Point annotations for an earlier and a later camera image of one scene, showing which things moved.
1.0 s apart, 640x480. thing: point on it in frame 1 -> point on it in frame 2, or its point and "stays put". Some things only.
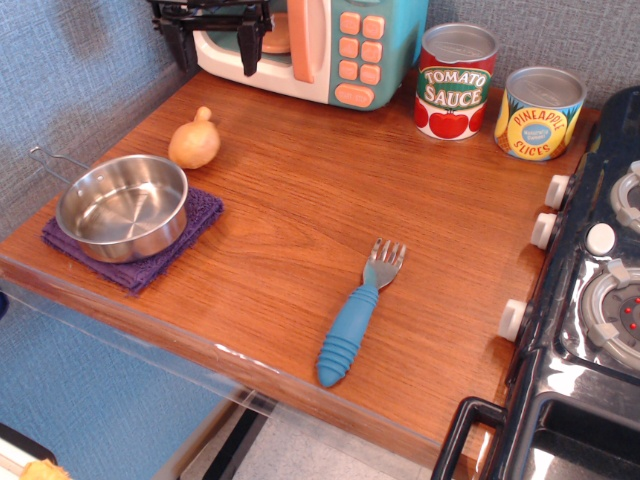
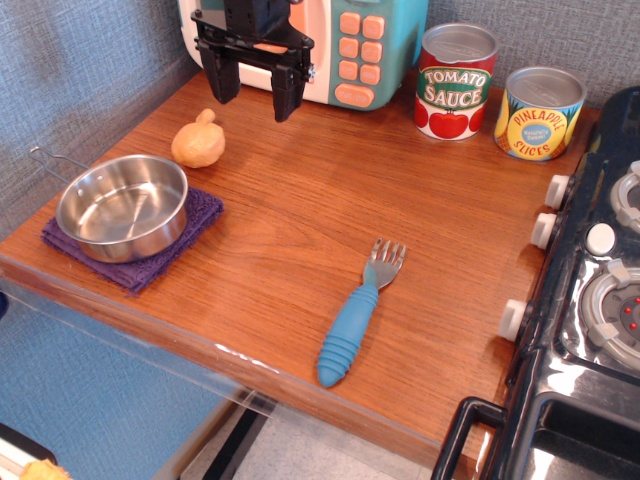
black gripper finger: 181,39 -> 223,70
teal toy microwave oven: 355,53 stays put
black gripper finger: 251,36 -> 288,86
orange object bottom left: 44,470 stays put
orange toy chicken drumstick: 195,143 stays put
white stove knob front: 512,319 stays put
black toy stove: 572,409 stays put
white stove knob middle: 542,230 stays put
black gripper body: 180,13 -> 258,29
